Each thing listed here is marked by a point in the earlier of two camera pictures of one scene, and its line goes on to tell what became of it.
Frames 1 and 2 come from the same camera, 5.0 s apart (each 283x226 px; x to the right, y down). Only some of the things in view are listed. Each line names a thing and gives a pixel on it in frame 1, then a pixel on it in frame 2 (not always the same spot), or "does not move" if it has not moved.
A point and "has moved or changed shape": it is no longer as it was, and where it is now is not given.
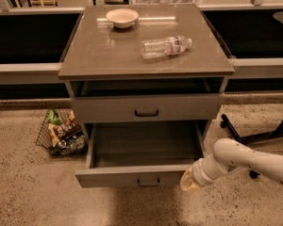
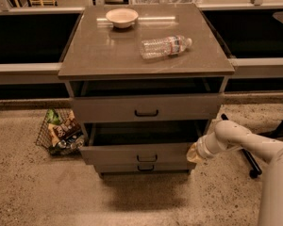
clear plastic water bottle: x=165 y=47 does not move
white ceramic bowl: x=122 y=18 does not move
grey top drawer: x=147 y=108 does not move
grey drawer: x=141 y=153 has moved or changed shape
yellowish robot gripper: x=196 y=170 -> x=202 y=148
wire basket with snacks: x=62 y=134 does not move
